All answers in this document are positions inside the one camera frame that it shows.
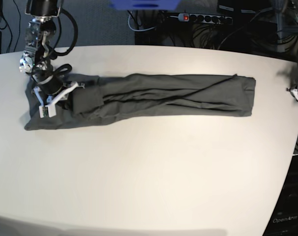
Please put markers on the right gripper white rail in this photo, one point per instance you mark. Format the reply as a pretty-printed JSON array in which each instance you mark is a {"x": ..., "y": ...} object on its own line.
[{"x": 52, "y": 100}]

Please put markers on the grey T-shirt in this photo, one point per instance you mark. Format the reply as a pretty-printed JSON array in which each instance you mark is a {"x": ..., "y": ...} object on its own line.
[{"x": 106, "y": 100}]

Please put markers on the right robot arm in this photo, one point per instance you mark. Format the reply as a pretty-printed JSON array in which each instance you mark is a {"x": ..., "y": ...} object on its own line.
[{"x": 45, "y": 81}]

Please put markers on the blue plastic box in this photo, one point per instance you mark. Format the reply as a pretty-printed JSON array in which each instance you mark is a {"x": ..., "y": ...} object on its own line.
[{"x": 145, "y": 4}]

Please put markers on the black OpenArm base box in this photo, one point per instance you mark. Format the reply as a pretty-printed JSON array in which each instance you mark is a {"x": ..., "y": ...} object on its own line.
[{"x": 284, "y": 219}]

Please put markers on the white power strip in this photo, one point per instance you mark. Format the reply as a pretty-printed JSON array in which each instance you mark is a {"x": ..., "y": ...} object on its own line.
[{"x": 205, "y": 19}]

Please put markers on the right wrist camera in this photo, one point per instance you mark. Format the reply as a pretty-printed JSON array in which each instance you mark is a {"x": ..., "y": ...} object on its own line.
[{"x": 47, "y": 111}]

